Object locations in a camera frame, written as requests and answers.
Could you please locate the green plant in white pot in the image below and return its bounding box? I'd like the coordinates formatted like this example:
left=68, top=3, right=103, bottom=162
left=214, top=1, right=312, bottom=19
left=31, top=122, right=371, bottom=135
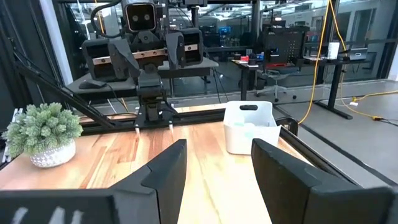
left=1, top=102, right=84, bottom=169

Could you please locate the black computer mouse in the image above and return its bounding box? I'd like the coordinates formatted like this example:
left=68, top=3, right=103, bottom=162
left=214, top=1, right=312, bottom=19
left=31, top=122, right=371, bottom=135
left=78, top=79, right=107, bottom=90

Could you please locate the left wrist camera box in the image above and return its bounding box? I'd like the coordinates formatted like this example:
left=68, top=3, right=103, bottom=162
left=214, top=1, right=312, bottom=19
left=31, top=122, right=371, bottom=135
left=122, top=0, right=159, bottom=34

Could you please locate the grey office chair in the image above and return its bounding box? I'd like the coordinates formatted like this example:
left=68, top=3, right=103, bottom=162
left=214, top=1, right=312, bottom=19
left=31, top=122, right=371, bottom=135
left=254, top=68, right=298, bottom=103

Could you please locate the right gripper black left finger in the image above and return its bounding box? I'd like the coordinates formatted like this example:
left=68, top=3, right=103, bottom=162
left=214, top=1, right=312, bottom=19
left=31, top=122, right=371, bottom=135
left=108, top=139, right=188, bottom=224

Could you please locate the white plastic bin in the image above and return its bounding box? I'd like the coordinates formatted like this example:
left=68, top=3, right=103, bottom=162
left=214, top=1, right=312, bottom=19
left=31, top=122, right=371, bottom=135
left=223, top=100, right=282, bottom=156

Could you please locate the black pegboard rack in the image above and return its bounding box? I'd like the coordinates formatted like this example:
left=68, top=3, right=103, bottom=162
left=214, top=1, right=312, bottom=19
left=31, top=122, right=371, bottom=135
left=262, top=26, right=309, bottom=68

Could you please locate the small grey device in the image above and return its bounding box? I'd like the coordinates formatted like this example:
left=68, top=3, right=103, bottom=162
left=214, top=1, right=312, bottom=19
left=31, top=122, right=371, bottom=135
left=348, top=47, right=368, bottom=61

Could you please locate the yellow power cable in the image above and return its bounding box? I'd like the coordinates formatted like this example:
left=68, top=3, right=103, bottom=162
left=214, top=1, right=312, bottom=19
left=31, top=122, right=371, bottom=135
left=297, top=0, right=398, bottom=125

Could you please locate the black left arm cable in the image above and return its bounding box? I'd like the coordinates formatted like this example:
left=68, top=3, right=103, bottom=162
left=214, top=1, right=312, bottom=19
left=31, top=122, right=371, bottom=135
left=89, top=0, right=123, bottom=39

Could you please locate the grey office desk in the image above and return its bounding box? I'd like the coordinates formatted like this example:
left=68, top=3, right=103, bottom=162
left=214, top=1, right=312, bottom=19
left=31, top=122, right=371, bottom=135
left=66, top=57, right=220, bottom=94

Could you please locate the black office desk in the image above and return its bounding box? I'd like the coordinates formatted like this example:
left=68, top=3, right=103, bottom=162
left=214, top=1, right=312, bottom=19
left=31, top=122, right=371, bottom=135
left=231, top=55, right=379, bottom=121

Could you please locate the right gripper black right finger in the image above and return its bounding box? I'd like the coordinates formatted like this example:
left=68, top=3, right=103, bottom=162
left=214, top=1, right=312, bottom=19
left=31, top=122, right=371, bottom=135
left=251, top=138, right=397, bottom=224

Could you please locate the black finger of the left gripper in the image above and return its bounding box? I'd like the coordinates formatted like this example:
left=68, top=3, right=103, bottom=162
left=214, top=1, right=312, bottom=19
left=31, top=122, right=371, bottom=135
left=108, top=39, right=141, bottom=79
left=165, top=31, right=187, bottom=70

